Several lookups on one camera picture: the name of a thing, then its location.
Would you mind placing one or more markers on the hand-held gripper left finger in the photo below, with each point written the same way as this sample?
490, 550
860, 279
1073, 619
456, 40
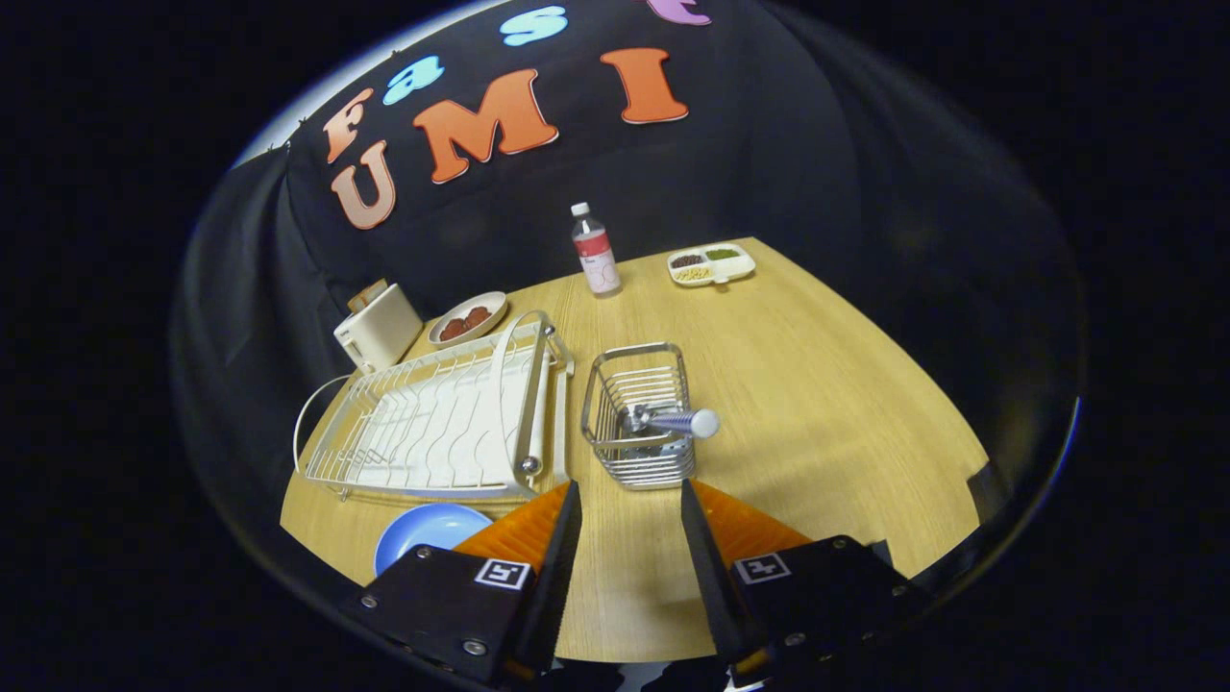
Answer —
557, 577

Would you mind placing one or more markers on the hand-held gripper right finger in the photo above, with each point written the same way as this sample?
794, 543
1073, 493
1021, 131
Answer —
716, 586

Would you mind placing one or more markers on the blue plate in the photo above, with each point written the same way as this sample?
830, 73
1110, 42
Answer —
428, 533

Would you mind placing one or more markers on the beige oval plate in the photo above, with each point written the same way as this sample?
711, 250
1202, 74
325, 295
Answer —
490, 301

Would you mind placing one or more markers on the brown meat piece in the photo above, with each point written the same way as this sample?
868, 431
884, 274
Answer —
477, 317
453, 330

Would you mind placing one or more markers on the white toaster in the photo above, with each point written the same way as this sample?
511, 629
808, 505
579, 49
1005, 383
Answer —
380, 332

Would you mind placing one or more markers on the pile of yellow beans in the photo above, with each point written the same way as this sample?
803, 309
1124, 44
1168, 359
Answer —
694, 274

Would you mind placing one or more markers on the white divided snack tray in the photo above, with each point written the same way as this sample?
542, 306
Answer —
732, 268

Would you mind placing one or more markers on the clear bottle with red label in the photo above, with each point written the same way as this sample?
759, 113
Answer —
598, 259

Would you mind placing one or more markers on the pile of dark beans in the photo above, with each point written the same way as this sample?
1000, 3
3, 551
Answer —
687, 260

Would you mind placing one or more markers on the pile of green beans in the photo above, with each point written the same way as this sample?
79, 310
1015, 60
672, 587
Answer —
723, 254

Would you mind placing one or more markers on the toasted bread slice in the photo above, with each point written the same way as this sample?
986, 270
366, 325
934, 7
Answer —
365, 296

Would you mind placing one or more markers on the black backdrop cloth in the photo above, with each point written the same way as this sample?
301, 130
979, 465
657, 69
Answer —
769, 144

